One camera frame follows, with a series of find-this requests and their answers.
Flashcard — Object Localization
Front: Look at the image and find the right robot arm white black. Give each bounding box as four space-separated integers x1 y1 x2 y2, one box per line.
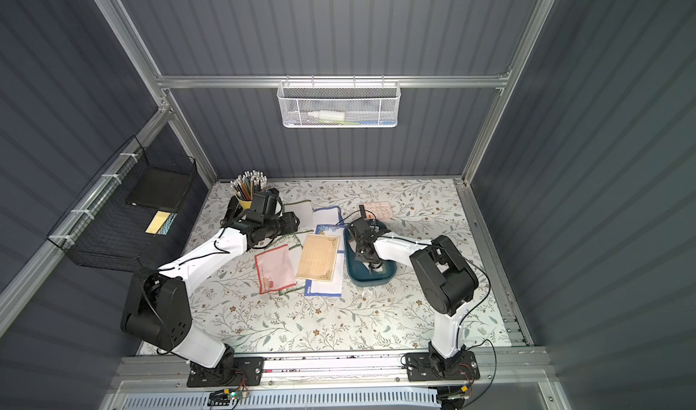
347 205 480 366

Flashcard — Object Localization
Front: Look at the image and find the teal plastic storage box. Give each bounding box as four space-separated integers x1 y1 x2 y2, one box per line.
344 220 397 288

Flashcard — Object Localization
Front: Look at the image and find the white perforated cable tray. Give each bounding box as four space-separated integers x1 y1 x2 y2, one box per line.
121 386 440 409

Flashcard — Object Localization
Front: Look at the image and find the bundle of pencils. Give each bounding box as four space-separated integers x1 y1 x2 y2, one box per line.
230 170 268 202

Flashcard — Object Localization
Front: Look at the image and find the black notebook in basket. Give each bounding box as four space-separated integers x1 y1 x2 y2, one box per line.
125 167 191 212

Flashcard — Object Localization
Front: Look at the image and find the yellow pencil cup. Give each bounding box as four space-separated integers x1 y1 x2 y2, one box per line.
237 195 253 210

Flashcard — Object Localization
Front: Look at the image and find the white wire mesh basket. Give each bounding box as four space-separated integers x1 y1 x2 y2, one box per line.
277 80 402 129

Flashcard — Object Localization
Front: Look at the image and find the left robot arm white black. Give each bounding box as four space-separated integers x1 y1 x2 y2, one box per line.
121 188 300 368

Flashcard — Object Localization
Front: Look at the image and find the blue floral paper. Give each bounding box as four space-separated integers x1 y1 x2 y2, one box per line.
315 224 344 238
304 250 345 297

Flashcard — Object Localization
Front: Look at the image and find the black stapler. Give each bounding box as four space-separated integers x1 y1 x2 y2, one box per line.
220 196 244 228

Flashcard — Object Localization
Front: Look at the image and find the beige ornate stationery paper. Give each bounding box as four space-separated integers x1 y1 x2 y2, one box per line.
295 234 340 282

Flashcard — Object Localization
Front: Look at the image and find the small green circuit board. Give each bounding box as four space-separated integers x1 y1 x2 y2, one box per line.
207 389 249 409

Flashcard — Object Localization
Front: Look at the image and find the blue bordered stationery paper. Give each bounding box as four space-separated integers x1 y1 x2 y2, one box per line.
313 206 344 225

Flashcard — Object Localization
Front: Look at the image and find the red bordered stationery paper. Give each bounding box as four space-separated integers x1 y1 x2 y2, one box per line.
255 245 297 295

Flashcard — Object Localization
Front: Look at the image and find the yellow sticky note pad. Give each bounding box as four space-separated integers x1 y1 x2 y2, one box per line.
145 211 170 234

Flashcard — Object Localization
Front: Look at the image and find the pink calculator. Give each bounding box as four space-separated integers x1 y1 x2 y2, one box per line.
364 202 394 221

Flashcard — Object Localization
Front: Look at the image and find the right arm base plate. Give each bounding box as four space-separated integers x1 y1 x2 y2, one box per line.
401 351 480 384

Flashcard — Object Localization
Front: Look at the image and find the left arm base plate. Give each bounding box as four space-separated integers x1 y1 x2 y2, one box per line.
187 357 265 388

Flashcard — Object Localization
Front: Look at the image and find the black wire wall basket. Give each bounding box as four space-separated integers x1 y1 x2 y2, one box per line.
47 143 198 272

